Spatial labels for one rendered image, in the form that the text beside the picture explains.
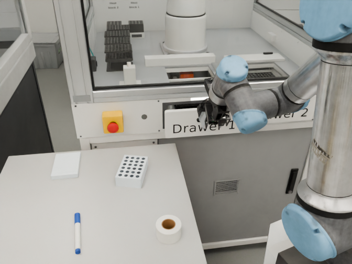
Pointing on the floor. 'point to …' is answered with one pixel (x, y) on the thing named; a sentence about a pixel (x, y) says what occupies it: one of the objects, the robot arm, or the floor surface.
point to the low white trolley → (95, 210)
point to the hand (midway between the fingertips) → (207, 118)
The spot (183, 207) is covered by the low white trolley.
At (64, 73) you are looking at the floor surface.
